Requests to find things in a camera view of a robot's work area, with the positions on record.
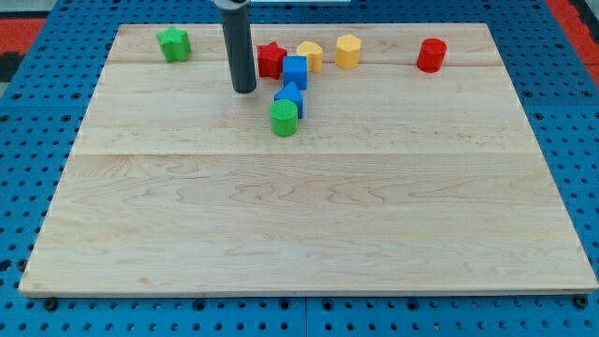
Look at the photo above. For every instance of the green cylinder block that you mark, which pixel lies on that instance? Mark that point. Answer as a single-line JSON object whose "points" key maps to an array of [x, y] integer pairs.
{"points": [[284, 118]]}

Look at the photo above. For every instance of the red cylinder block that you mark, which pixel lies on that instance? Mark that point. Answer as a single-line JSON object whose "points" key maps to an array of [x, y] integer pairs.
{"points": [[431, 55]]}

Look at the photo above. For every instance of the yellow heart block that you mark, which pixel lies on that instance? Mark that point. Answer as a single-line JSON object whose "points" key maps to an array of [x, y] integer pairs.
{"points": [[313, 53]]}

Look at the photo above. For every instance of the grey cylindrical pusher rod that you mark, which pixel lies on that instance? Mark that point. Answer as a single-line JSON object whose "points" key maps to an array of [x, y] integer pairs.
{"points": [[239, 47]]}

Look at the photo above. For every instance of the red star block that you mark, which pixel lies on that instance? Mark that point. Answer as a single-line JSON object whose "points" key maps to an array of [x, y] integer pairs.
{"points": [[270, 60]]}

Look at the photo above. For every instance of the wooden board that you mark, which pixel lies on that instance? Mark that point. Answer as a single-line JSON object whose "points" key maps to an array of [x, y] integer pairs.
{"points": [[398, 182]]}

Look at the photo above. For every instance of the yellow hexagon block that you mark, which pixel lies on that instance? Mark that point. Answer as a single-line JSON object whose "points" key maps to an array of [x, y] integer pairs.
{"points": [[348, 49]]}

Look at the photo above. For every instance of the green star block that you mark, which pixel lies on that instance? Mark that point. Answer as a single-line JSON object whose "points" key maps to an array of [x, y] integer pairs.
{"points": [[174, 44]]}

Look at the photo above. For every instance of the blue cube block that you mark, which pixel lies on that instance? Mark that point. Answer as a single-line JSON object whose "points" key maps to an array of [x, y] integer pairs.
{"points": [[295, 69]]}

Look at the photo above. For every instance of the blue triangle block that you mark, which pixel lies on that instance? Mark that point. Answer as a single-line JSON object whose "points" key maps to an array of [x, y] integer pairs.
{"points": [[291, 92]]}

